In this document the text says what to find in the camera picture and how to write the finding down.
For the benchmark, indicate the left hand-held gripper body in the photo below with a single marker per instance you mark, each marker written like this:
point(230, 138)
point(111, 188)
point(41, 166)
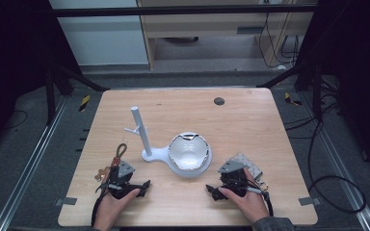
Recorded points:
point(122, 184)

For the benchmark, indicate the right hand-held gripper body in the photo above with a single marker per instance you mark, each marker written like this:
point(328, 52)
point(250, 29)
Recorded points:
point(232, 179)

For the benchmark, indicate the white tree stand with dish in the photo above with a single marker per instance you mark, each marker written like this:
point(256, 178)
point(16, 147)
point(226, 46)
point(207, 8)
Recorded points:
point(160, 154)

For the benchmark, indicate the person's left hand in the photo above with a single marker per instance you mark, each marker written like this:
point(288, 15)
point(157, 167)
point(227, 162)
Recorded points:
point(109, 210)

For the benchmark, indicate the person's right hand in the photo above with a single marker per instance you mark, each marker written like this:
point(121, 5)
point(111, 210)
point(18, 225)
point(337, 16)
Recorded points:
point(252, 205)

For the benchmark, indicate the grey table grommet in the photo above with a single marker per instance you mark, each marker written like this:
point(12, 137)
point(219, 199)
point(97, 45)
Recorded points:
point(219, 101)

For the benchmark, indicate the yellow black tape strip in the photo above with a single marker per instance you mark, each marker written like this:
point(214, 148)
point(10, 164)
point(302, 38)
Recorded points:
point(289, 98)
point(84, 103)

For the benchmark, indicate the black metal stand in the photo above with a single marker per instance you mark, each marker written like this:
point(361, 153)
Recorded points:
point(50, 96)
point(317, 93)

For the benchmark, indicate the white cabinet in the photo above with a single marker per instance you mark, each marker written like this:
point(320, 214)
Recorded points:
point(102, 38)

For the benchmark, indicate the black curtain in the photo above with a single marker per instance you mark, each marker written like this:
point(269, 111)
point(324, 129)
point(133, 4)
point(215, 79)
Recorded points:
point(13, 64)
point(359, 64)

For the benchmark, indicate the grey table bracket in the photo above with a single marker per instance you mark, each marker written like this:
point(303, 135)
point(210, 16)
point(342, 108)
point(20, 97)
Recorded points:
point(66, 201)
point(309, 201)

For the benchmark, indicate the aluminium floor rail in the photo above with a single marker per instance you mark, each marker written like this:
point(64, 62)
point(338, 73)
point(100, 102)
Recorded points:
point(29, 166)
point(343, 170)

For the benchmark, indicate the black horizontal frame bar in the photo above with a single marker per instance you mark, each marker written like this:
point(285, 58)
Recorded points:
point(173, 11)

